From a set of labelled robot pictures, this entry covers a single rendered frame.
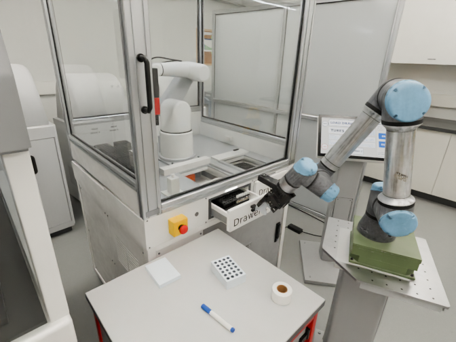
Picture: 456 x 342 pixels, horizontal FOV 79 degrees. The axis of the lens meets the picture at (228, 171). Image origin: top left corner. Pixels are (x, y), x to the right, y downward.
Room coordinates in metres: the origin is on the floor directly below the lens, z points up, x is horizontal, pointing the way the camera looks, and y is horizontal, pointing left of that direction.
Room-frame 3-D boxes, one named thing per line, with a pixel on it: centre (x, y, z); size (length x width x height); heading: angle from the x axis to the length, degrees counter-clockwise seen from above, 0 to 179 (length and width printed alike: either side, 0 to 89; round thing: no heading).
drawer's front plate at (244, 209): (1.14, -0.11, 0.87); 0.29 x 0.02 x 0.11; 134
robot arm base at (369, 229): (1.02, -0.65, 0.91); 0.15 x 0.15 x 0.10
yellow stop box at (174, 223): (1.00, 0.20, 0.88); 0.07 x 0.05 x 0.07; 134
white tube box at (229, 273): (0.84, -0.01, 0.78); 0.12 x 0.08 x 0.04; 32
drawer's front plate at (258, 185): (1.45, -0.25, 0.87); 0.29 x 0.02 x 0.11; 134
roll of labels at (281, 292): (0.74, -0.20, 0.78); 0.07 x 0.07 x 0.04
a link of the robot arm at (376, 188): (1.02, -0.65, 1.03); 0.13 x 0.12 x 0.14; 167
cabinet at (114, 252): (1.62, 0.27, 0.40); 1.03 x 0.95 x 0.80; 134
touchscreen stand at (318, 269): (1.82, -0.86, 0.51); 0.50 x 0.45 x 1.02; 172
